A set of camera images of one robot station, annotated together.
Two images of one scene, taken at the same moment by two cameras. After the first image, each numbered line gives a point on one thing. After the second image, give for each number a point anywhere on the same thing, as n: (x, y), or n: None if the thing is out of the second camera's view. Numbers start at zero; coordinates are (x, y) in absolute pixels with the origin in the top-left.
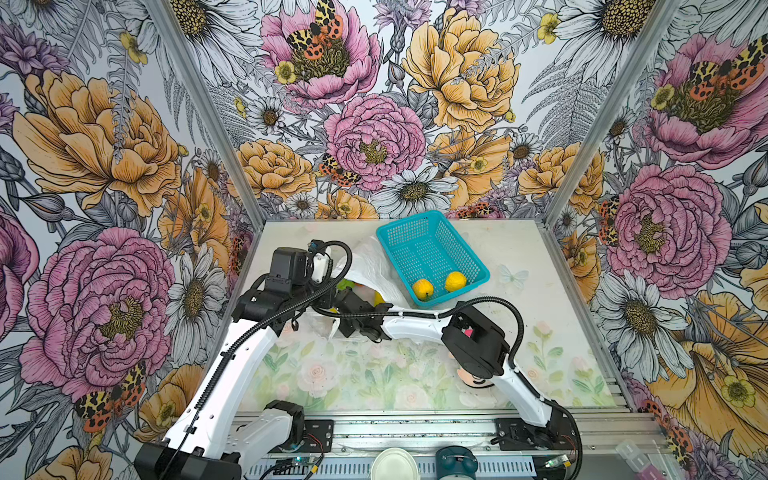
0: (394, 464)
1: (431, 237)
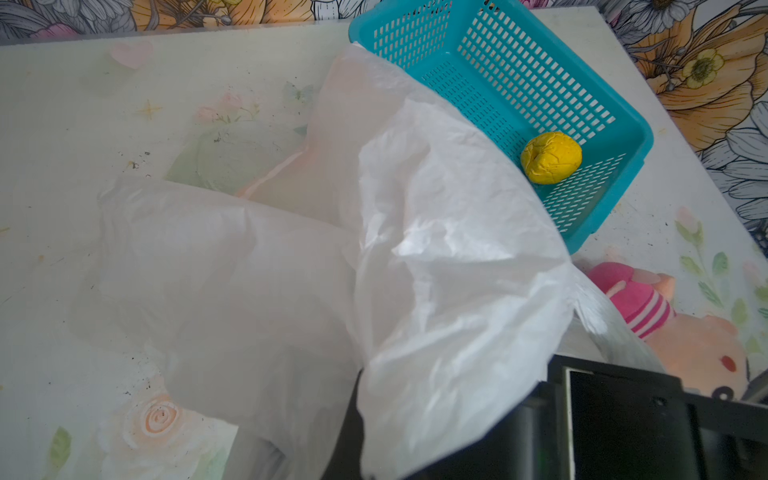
0: None
1: (513, 73)
